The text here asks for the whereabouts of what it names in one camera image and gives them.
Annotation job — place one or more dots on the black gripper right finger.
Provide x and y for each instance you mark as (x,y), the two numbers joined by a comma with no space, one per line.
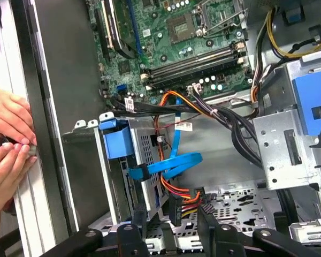
(224,241)

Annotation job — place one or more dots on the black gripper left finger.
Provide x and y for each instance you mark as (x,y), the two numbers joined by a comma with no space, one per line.
(128,238)

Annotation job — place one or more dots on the silver disk bay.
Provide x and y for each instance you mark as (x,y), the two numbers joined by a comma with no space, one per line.
(106,166)

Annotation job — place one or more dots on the person's right hand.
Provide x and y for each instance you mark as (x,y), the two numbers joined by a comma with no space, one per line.
(8,171)

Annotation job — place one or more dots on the person's left hand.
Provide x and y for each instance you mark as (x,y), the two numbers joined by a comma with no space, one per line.
(10,115)

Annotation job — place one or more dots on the silver optical drive cage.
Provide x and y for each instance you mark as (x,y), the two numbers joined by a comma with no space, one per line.
(278,117)

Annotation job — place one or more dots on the blue plastic cage latch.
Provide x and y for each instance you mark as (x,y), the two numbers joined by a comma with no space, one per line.
(307,101)

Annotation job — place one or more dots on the black PC case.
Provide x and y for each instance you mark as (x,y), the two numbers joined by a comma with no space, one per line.
(69,80)

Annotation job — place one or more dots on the black RAM slot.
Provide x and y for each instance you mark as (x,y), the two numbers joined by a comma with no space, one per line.
(192,58)
(192,63)
(195,69)
(198,74)

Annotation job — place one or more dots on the green motherboard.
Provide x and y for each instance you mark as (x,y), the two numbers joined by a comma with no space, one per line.
(155,40)

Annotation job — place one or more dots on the black expansion slot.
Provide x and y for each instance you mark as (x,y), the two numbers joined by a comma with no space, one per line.
(100,34)

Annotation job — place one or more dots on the black graphics card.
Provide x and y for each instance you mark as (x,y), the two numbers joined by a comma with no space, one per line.
(120,32)

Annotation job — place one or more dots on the blue expansion slot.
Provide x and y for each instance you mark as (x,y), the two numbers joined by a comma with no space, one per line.
(135,26)

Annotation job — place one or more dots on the tan expansion slot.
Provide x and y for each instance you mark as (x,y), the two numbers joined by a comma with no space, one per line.
(107,24)

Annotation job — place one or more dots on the CPU socket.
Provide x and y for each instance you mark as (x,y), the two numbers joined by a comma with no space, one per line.
(180,28)

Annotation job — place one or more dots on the locking lever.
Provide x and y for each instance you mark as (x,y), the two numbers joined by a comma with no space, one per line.
(224,22)

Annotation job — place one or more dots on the silver power supply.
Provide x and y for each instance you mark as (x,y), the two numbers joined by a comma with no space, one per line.
(252,10)

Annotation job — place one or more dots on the small blue plastic clip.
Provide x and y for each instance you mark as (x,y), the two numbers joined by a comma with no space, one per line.
(293,17)

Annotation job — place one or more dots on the metal socket cover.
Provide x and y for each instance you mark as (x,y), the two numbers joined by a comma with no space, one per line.
(238,4)

